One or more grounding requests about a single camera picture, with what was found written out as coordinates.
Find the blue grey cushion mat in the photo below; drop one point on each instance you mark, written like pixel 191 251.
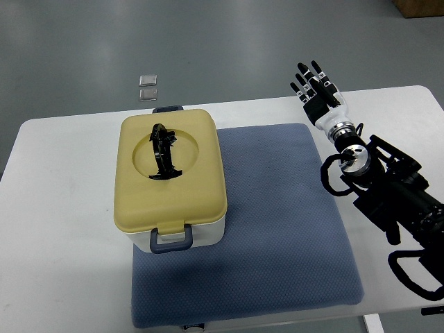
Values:
pixel 285 247

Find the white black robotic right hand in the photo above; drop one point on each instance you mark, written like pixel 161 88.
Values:
pixel 322 101

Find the white storage box base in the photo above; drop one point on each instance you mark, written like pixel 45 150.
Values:
pixel 203 234

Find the yellow storage box lid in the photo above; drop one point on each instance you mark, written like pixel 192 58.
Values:
pixel 169 172

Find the black table edge bracket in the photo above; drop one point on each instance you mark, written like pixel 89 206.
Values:
pixel 430 311

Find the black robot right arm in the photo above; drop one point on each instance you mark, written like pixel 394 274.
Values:
pixel 391 193

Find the brown cardboard box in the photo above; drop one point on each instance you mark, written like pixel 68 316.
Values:
pixel 419 8

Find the white table leg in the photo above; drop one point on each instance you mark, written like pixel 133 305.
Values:
pixel 373 323

